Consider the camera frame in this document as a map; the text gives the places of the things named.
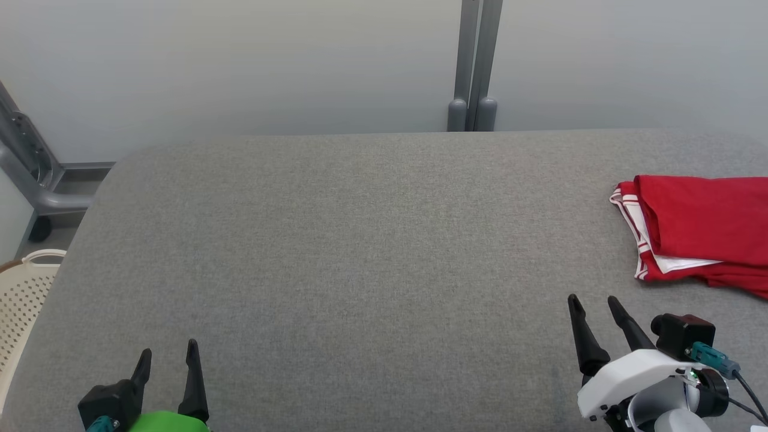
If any cream perforated laundry basket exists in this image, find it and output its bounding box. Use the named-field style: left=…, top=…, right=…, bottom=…
left=0, top=249, right=67, bottom=415

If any red white jersey number 23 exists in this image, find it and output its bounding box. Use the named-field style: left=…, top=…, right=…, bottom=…
left=610, top=175, right=768, bottom=283

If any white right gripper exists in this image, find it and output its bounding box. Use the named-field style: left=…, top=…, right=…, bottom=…
left=566, top=293, right=700, bottom=421

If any red shorts white trim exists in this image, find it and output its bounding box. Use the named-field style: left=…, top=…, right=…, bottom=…
left=690, top=264, right=768, bottom=301

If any grey metal wheeled stand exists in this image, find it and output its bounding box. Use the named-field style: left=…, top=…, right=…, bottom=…
left=0, top=81, right=116, bottom=243

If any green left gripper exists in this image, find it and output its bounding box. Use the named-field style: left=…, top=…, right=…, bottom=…
left=128, top=338, right=210, bottom=432

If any grey vertical partition post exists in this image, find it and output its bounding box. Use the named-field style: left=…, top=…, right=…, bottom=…
left=447, top=0, right=504, bottom=133

